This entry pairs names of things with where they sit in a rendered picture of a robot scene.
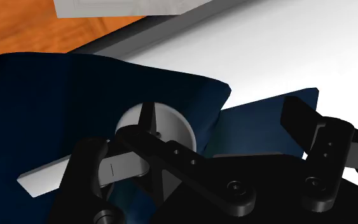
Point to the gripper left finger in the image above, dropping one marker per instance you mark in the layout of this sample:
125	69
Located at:
178	158

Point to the white bed with grey frame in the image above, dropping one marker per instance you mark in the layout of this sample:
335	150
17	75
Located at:
290	46

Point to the white flat rectangular slab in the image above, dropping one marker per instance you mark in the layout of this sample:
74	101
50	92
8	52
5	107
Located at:
42	181

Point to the white cabinet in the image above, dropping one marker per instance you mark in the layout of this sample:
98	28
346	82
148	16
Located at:
119	7

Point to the dark blue pillow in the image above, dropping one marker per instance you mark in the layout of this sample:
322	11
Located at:
57	102

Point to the dark blue flat cushion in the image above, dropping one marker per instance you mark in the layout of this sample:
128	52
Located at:
253	127

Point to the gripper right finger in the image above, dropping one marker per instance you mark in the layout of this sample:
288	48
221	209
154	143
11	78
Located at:
330	145

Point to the white round cup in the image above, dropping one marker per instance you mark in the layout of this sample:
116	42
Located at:
174	127

